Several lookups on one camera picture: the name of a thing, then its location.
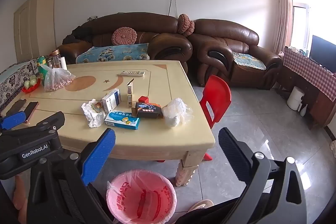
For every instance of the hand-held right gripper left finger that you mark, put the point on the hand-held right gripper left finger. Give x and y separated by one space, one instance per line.
98 155

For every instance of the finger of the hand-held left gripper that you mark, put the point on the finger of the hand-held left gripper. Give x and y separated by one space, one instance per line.
52 120
13 120

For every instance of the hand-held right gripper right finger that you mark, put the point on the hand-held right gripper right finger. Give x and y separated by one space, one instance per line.
236 158

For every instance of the white tissue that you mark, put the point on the white tissue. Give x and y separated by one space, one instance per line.
90 115

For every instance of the brown food scrap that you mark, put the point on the brown food scrap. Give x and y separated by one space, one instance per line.
98 106

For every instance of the black cardboard box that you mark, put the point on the black cardboard box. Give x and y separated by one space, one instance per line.
148 111

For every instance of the pink trash bin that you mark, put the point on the pink trash bin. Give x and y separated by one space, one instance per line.
157 187

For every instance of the yellow snack wrapper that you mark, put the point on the yellow snack wrapper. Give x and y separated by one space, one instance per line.
129 95

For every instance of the small red box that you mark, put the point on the small red box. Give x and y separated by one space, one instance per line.
143 99

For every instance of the clear plastic bag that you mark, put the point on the clear plastic bag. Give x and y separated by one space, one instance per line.
178 108

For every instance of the person's left hand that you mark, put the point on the person's left hand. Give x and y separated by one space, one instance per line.
20 195

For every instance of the red net of garlic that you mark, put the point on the red net of garlic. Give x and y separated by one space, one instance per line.
32 88

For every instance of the green apple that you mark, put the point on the green apple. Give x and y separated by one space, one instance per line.
33 79
27 84

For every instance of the plastic bag of peanuts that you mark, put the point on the plastic bag of peanuts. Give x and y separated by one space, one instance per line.
56 81

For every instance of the blue cartoon medicine box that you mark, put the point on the blue cartoon medicine box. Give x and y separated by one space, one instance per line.
122 121

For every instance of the black and white patterned blanket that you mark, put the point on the black and white patterned blanket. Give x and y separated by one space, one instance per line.
13 77

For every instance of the carved beige table leg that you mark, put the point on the carved beige table leg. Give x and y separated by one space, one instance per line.
183 174

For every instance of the blue and white medicine box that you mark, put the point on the blue and white medicine box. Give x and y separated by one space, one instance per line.
111 100

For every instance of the small glass jar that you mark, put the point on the small glass jar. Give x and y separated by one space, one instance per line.
50 62

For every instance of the beige slipper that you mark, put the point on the beige slipper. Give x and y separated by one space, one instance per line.
202 205

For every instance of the glass jar with copper lid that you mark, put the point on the glass jar with copper lid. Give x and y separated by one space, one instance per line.
55 56

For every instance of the person's right leg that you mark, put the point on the person's right leg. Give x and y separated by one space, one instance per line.
204 217

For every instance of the red plastic chair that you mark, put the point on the red plastic chair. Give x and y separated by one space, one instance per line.
215 92

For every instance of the small white bottle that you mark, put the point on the small white bottle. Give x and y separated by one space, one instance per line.
303 110

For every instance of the white round appliance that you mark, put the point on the white round appliance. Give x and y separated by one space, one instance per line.
295 98

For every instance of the white remote control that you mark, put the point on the white remote control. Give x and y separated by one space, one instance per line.
131 73

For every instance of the dark clothing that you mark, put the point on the dark clothing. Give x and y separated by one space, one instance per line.
78 33

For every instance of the cream wardrobe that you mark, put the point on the cream wardrobe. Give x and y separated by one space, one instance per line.
34 27

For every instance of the wooden cabinet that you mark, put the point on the wooden cabinet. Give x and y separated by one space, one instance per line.
319 108

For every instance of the white shoe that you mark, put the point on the white shoe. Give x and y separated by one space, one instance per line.
333 147

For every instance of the blue seat cloth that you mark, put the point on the blue seat cloth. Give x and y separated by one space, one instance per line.
249 61

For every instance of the pink round cushion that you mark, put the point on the pink round cushion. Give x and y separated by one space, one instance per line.
124 35
182 23
190 29

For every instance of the red checkered cloth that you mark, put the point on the red checkered cloth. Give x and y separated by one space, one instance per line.
307 69

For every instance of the brown leather armchair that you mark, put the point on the brown leather armchair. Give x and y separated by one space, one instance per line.
225 32

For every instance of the brown leather sofa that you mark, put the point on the brown leather sofa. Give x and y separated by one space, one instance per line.
147 23

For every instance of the black television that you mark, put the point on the black television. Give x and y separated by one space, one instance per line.
324 53

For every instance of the pink curtain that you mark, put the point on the pink curtain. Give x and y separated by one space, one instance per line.
284 8

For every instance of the window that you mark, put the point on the window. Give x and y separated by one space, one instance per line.
315 3

